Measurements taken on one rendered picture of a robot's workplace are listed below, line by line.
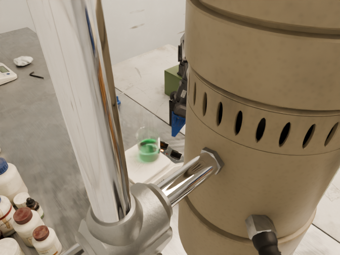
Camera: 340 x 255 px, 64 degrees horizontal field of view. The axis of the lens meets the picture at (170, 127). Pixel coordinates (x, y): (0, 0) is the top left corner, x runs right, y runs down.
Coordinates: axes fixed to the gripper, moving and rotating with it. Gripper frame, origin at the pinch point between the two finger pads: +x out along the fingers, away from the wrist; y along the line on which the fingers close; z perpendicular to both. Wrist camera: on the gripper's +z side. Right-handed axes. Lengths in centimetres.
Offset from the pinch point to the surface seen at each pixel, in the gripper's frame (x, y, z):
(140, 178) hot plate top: 13.2, -15.3, -5.9
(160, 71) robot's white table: -5, 54, -5
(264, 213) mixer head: -14, -64, -6
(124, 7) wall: -30, 159, -40
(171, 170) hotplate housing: 10.9, -10.2, 1.8
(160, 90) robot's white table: 0.3, 38.9, -3.5
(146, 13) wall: -33, 175, -23
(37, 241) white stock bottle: 27.0, -28.0, -23.6
